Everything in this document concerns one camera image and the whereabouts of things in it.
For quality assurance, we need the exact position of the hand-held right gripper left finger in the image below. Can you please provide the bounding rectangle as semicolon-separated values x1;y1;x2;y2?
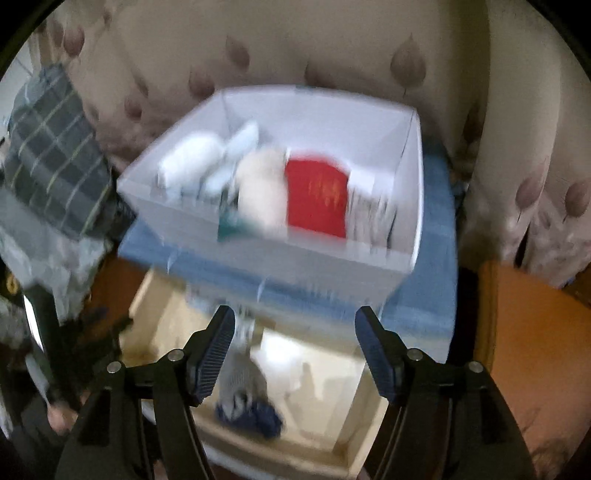
53;305;236;480

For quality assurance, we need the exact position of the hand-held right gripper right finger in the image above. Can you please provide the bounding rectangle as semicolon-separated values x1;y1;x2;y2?
355;305;539;480

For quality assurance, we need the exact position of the wooden drawer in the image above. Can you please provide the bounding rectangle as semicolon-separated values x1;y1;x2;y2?
117;268;393;478

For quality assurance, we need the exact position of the grey ribbed underwear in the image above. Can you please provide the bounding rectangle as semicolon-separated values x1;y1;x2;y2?
346;168;398;247

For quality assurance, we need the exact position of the cream lace underwear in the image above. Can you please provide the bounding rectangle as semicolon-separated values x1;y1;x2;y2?
235;150;289;232

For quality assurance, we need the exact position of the red underwear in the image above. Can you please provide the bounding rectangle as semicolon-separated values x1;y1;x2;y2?
284;157;352;240

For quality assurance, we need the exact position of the white shoe box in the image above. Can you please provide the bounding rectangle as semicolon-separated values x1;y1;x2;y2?
116;85;424;296

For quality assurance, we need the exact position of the blue checked cloth cover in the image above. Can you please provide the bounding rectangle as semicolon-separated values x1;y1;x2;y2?
117;152;458;365

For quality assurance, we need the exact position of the grey plaid cloth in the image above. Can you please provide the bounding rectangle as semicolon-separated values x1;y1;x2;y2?
4;65;134;241

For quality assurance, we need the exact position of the wooden bed frame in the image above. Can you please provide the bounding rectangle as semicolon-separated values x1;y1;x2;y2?
475;261;591;480

